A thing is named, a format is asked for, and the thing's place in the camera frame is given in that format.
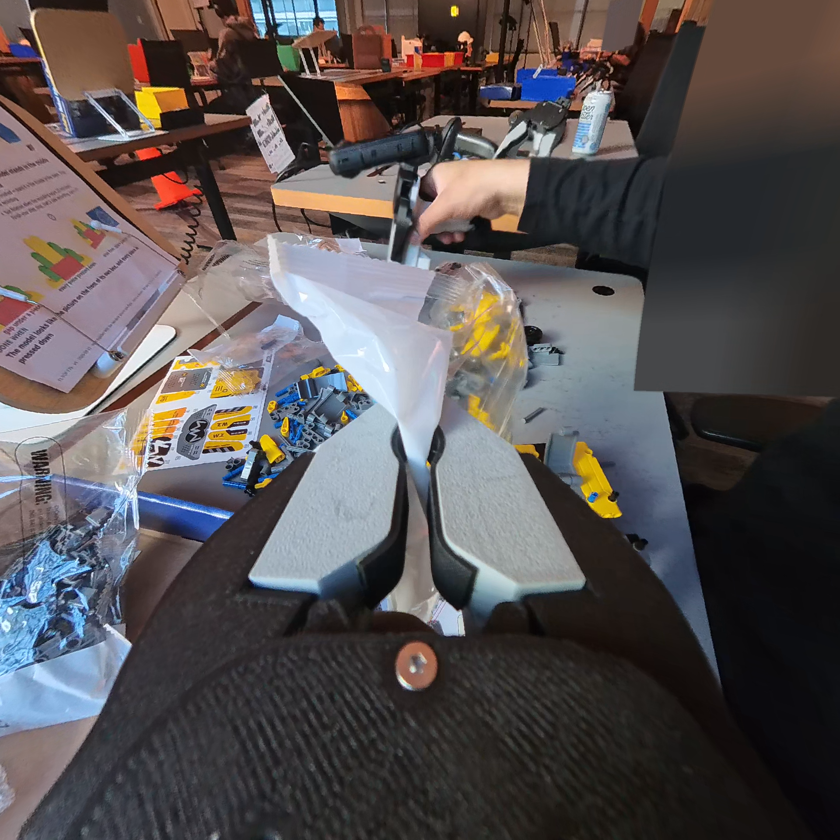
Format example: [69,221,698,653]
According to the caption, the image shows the partly built yellow model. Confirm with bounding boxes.
[515,427,623,521]

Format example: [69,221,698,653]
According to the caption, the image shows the pile of small building pieces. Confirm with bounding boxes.
[220,364,370,494]

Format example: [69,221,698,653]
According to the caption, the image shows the cardboard set box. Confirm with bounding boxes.
[0,472,234,840]

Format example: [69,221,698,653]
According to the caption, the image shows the orange cone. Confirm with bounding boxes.
[134,147,202,211]

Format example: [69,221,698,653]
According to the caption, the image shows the instruction sheet on wooden board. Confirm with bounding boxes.
[0,95,188,434]

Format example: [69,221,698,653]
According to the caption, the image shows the white paper sign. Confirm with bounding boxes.
[248,95,296,175]

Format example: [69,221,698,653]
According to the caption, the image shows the wooden top table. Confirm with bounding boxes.
[62,112,253,240]

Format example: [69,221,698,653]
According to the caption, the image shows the person's right forearm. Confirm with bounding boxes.
[518,154,670,270]

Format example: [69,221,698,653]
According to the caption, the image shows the black grey tool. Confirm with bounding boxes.
[495,97,573,160]

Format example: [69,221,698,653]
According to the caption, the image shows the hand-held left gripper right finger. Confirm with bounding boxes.
[427,402,588,623]

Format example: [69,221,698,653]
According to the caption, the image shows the blue storage tray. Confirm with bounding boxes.
[517,66,578,101]

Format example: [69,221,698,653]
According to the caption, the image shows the yellow box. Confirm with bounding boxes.
[134,85,188,119]

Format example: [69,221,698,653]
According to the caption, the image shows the yellow black sticker sheet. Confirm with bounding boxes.
[134,354,277,470]

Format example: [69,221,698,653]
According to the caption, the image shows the person's black clothing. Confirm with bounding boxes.
[682,394,840,840]

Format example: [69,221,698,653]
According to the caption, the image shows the empty clear bag white label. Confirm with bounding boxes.
[187,238,309,358]

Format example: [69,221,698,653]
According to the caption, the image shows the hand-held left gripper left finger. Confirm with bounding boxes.
[247,402,411,608]

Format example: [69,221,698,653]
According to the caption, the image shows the clear bag grey parts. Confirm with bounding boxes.
[0,407,148,732]

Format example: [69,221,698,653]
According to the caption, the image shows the desk with wooden edge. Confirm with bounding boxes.
[271,115,639,231]

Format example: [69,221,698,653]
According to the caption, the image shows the person's right hand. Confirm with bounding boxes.
[419,159,531,245]

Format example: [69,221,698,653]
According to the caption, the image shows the coiled black cable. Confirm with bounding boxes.
[176,197,203,263]

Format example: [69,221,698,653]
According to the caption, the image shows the grey handheld tool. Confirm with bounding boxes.
[438,118,497,161]

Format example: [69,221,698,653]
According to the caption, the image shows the clear parts bag white header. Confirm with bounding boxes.
[268,233,530,637]

